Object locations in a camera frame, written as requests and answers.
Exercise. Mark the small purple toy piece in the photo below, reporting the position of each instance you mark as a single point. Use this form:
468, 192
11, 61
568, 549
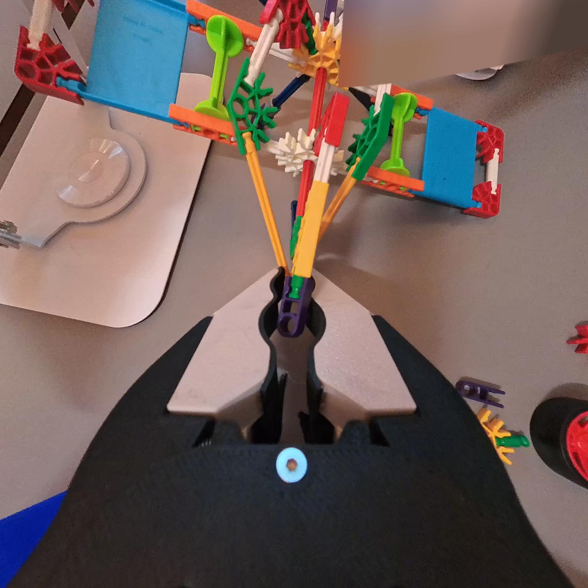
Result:
477, 393

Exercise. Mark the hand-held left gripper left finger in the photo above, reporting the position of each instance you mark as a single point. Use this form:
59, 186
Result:
220, 363

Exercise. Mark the red fan connector piece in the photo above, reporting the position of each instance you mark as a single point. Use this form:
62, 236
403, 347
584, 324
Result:
579, 339

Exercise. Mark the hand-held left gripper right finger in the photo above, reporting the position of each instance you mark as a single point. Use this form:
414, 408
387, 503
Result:
363, 363

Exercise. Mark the colourful construction toy airplane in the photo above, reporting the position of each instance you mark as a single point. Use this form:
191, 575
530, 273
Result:
138, 59

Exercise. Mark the yellow connector with green rod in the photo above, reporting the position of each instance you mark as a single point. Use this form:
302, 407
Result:
498, 436

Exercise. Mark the red toy wheel black tyre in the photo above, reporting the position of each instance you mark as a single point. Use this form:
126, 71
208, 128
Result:
560, 436

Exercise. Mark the white metal stand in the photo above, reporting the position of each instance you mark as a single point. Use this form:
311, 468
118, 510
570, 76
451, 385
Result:
92, 257

